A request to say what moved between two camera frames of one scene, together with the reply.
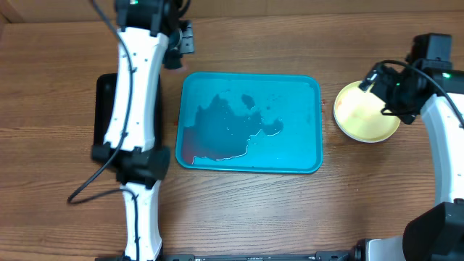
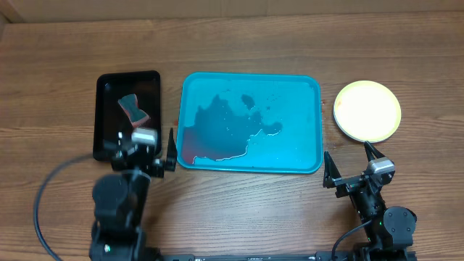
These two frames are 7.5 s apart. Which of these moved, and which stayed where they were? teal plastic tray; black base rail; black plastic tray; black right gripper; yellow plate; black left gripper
Moved: black left gripper; black right gripper
Stayed: teal plastic tray; black plastic tray; yellow plate; black base rail
